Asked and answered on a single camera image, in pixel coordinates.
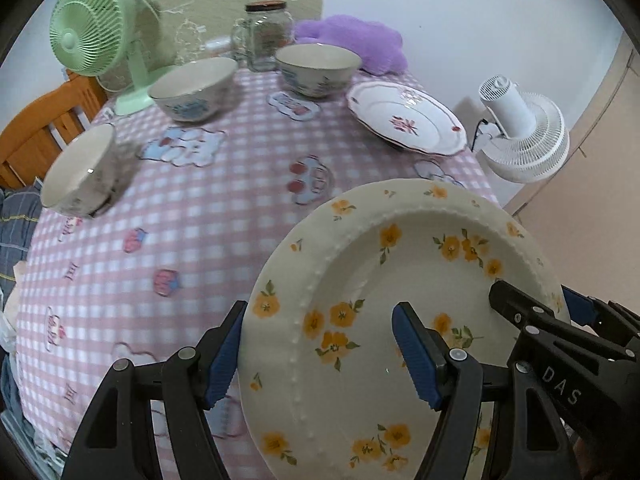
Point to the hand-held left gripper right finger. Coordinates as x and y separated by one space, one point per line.
414 355

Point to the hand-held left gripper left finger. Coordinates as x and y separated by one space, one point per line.
224 357

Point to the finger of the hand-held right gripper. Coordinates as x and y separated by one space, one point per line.
580 307
517 307

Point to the yellow floral cream plate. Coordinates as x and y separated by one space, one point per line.
360 360

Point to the white bowl with blue print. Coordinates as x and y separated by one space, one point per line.
192 87
80 172
317 67

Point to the pink checkered tablecloth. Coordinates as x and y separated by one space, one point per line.
200 220

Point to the white clip fan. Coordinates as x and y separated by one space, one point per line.
530 145

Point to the pile of clothes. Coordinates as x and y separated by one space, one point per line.
10 330

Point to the white plate with red flowers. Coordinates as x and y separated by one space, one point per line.
405 117

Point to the blue plaid bedding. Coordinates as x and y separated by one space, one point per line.
17 230

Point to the wooden chair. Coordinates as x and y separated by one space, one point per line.
35 130

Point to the purple plush cushion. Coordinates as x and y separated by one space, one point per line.
360 40

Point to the cotton swab container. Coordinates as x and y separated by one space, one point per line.
217 43

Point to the glass mug jar with lid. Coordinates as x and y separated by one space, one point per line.
265 35

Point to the green desk fan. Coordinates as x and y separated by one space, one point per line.
87 30

